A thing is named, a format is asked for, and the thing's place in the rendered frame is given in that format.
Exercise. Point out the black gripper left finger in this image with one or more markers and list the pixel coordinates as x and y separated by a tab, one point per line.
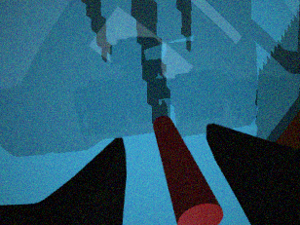
94	196

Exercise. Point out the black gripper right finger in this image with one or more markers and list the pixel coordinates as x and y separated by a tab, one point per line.
264	176

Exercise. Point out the red peg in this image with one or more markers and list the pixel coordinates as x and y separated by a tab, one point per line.
193	201

